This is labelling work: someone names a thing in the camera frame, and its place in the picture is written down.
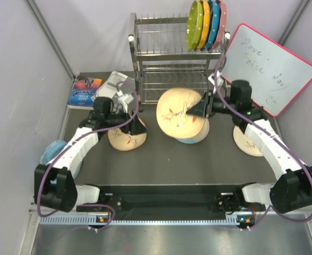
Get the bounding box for white blue leaf plate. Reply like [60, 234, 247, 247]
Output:
[176, 119, 210, 144]

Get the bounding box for grey slotted cable duct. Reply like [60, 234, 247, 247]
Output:
[40, 214, 252, 226]

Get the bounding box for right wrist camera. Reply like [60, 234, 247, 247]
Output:
[208, 72, 224, 90]

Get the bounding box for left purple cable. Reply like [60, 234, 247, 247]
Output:
[36, 81, 140, 232]

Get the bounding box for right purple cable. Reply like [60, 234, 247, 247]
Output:
[214, 55, 312, 231]

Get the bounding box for cream green plate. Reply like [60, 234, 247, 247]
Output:
[232, 125, 263, 157]

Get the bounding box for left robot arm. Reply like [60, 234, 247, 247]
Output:
[34, 97, 148, 213]

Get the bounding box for light blue headphones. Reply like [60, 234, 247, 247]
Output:
[40, 140, 86, 184]

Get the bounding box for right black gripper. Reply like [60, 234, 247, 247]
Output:
[186, 90, 238, 118]

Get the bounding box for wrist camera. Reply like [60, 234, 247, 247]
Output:
[208, 72, 224, 90]
[117, 90, 134, 113]

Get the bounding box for grey white booklet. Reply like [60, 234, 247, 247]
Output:
[91, 71, 135, 106]

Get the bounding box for purple cable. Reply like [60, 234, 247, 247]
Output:
[36, 81, 140, 232]
[214, 55, 312, 231]

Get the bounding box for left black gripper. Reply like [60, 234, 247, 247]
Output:
[105, 107, 148, 135]

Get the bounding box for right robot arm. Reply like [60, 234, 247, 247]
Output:
[186, 80, 312, 214]

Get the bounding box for green polka dot plate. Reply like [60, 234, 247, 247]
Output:
[186, 1, 204, 51]

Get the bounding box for blue polka dot plate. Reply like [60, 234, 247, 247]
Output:
[204, 1, 220, 50]

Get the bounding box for blue orange paperback book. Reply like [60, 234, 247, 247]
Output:
[67, 76, 103, 110]

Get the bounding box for beige bird plate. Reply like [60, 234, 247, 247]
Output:
[107, 121, 148, 151]
[156, 88, 206, 139]

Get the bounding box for pink polka dot plate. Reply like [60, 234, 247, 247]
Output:
[211, 1, 227, 49]

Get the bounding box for steel two-tier dish rack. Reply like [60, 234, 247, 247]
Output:
[128, 13, 230, 104]

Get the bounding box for pink framed whiteboard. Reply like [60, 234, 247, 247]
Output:
[221, 23, 312, 117]

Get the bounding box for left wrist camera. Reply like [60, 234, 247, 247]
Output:
[117, 90, 134, 113]

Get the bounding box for yellow polka dot plate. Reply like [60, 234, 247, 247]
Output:
[197, 1, 211, 50]

